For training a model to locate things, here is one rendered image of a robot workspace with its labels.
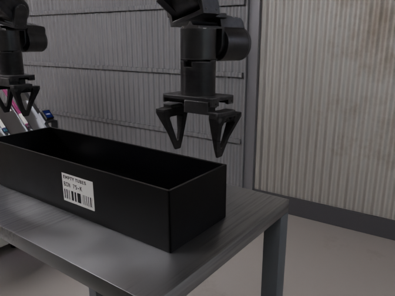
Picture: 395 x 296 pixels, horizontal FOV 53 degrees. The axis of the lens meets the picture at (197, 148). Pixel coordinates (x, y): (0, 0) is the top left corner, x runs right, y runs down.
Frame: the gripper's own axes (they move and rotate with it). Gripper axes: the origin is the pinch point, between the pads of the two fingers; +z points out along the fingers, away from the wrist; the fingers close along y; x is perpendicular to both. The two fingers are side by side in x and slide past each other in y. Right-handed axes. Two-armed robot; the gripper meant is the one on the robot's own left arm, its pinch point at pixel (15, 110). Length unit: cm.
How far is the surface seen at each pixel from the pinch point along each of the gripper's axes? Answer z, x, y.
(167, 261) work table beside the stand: 17, 10, -58
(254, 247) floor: 95, -130, -4
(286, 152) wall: 53, -184, 3
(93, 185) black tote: 9.1, 7.9, -38.1
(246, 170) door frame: 69, -180, 30
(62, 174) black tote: 8.8, 7.9, -28.6
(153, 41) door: -18, -174, 109
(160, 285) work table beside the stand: 17, 16, -61
